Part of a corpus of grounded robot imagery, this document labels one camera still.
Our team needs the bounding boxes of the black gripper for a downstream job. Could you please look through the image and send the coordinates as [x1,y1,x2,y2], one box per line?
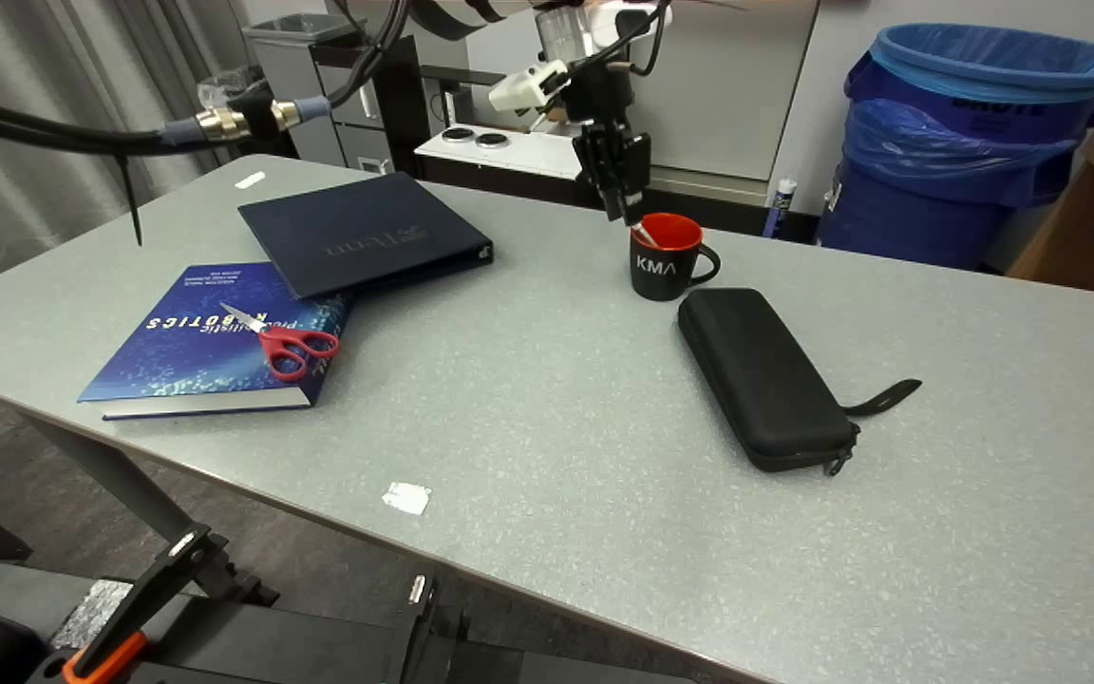
[565,56,655,227]

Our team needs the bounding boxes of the black mug red interior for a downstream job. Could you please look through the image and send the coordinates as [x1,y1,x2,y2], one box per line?
[627,209,724,303]

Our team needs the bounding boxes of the white side table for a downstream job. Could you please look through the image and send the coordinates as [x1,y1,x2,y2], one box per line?
[410,109,627,209]

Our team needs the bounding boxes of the white spray bottle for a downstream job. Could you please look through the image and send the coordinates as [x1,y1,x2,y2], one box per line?
[761,175,802,242]

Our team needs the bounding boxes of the black zippered case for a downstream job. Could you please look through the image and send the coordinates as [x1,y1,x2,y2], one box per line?
[676,284,926,478]

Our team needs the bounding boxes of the dark navy binder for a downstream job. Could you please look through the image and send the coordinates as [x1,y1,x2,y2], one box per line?
[236,170,499,309]

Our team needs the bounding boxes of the grey filing cabinet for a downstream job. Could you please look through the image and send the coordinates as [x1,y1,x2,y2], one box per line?
[239,13,429,175]

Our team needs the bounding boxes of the blue trash bin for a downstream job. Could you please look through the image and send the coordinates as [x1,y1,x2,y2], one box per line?
[818,18,1094,275]

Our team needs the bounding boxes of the white paper scrap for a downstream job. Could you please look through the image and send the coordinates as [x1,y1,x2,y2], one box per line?
[379,478,437,521]

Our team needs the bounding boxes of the clear plastic bag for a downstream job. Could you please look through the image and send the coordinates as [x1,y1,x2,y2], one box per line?
[194,66,282,126]

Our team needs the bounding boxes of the blue hardcover book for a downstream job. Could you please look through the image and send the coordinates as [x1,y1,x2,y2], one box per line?
[76,259,357,426]

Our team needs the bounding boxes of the black equipment base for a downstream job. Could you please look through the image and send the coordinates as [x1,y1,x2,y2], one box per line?
[0,555,704,684]

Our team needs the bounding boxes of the grey curtain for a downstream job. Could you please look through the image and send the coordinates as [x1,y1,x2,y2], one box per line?
[0,0,253,303]

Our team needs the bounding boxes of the black orange clamp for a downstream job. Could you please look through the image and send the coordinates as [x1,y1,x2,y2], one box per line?
[56,526,282,684]

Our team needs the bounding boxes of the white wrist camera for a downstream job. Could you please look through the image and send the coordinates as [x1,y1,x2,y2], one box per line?
[486,56,577,121]

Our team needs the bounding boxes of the red handled scissors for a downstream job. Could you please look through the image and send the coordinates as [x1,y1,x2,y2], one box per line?
[215,301,344,387]

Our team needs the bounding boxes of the black cable hose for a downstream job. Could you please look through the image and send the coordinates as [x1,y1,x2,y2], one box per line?
[0,0,413,250]

